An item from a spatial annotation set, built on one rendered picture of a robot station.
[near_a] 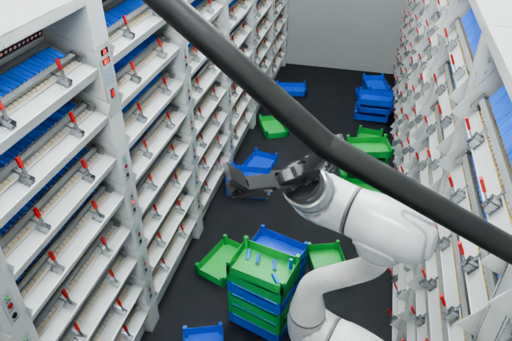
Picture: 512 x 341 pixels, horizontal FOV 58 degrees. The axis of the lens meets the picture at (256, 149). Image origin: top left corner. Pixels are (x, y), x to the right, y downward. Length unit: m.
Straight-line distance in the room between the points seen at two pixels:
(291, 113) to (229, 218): 2.80
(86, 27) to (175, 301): 1.65
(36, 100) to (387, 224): 1.07
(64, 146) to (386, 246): 1.11
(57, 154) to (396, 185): 1.31
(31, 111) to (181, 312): 1.58
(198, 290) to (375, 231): 1.99
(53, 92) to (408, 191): 1.28
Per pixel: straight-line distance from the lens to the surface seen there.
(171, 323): 2.68
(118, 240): 2.08
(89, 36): 1.68
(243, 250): 2.42
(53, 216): 1.67
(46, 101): 1.53
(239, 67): 0.40
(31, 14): 1.50
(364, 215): 0.90
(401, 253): 0.91
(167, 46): 2.32
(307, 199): 0.82
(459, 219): 0.47
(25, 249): 1.59
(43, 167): 1.57
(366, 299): 2.81
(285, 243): 2.80
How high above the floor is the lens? 2.15
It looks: 34 degrees down
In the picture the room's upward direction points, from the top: straight up
